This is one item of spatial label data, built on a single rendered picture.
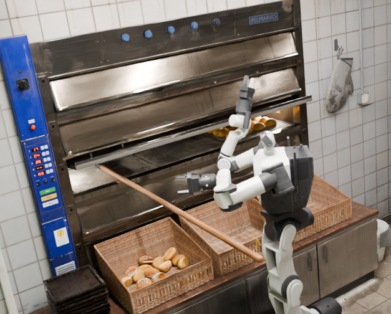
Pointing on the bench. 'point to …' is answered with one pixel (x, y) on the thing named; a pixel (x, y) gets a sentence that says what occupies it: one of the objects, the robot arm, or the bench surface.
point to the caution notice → (61, 237)
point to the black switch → (22, 84)
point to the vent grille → (65, 268)
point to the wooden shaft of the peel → (188, 217)
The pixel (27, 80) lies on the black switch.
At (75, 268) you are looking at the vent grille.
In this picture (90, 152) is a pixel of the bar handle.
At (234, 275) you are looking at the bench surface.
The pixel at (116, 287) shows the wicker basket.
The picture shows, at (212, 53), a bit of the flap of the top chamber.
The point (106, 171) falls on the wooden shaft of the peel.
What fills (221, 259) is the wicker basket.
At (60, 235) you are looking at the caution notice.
